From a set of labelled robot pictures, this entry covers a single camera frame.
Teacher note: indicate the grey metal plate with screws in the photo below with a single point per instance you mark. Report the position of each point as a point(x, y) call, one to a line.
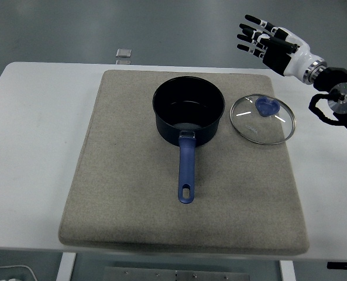
point(176, 275)

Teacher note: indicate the glass pot lid blue knob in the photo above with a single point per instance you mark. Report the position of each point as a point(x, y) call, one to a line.
point(255, 128)

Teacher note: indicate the white table leg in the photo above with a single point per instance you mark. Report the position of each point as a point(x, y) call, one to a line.
point(287, 270)
point(66, 267)

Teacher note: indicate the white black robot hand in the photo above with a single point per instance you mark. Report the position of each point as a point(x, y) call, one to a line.
point(278, 57)

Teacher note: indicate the beige fabric mat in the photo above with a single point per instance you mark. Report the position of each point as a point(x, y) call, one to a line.
point(132, 175)

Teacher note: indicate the silver floor socket plate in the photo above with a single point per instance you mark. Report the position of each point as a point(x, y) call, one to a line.
point(123, 52)
point(123, 62)

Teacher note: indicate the black bar under table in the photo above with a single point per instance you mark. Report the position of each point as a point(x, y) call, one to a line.
point(344, 265)

